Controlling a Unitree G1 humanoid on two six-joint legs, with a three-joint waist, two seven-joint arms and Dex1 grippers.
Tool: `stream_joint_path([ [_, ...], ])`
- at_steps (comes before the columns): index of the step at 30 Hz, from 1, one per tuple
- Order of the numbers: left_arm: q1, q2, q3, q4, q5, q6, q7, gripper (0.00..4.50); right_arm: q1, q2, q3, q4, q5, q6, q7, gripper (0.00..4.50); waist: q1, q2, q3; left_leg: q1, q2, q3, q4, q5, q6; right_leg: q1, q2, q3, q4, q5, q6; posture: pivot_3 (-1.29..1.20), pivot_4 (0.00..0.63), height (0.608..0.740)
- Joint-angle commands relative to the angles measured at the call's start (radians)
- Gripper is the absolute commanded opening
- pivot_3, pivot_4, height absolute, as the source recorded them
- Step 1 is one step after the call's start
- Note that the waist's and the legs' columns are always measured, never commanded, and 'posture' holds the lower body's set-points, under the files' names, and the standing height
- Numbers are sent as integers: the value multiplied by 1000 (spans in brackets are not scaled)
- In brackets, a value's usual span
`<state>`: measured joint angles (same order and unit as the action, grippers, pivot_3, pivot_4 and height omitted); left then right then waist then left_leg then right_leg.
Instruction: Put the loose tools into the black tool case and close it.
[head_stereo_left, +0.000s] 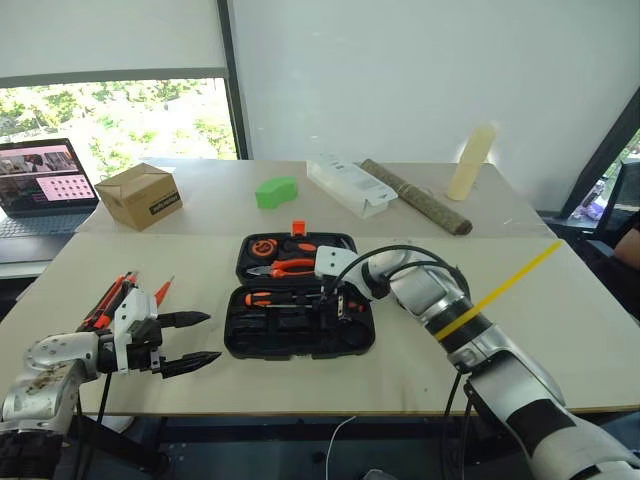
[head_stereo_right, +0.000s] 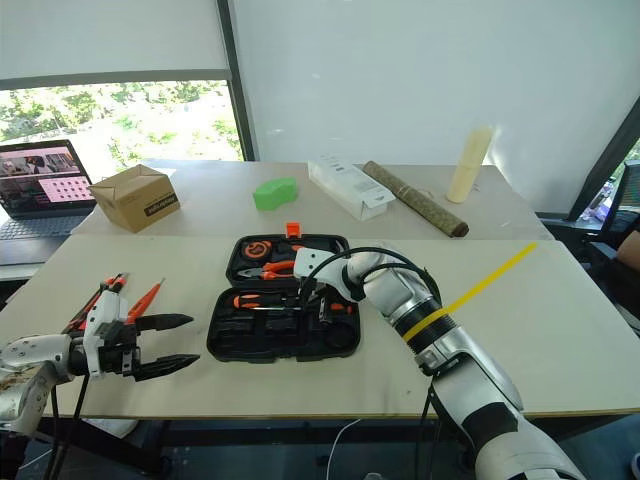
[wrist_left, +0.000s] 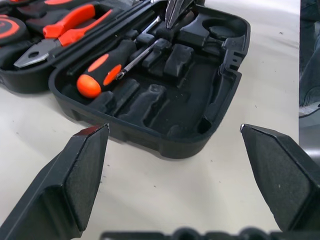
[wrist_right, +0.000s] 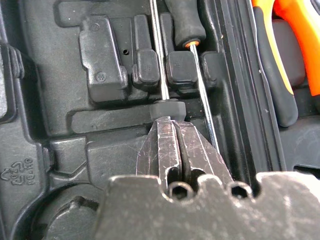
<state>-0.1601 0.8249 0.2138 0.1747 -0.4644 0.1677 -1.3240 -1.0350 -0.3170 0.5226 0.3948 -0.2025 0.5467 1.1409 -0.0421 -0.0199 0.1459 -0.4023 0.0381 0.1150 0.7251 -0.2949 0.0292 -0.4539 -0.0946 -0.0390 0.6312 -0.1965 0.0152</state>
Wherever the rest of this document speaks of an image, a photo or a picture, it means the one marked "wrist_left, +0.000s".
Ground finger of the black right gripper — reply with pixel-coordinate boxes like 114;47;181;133
165;0;180;29
171;0;194;29

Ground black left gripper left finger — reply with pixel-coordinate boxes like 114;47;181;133
0;123;111;240

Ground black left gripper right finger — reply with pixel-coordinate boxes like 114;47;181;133
239;123;320;233

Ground black plastic tool case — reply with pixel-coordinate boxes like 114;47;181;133
0;0;252;159

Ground chrome screwdriver shaft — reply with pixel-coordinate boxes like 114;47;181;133
115;39;166;81

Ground orange and black tape measure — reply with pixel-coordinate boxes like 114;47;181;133
0;14;32;47

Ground orange and black handled screwdriver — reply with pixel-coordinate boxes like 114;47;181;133
76;16;162;99

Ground orange-handled pliers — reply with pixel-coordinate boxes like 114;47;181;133
13;3;114;69

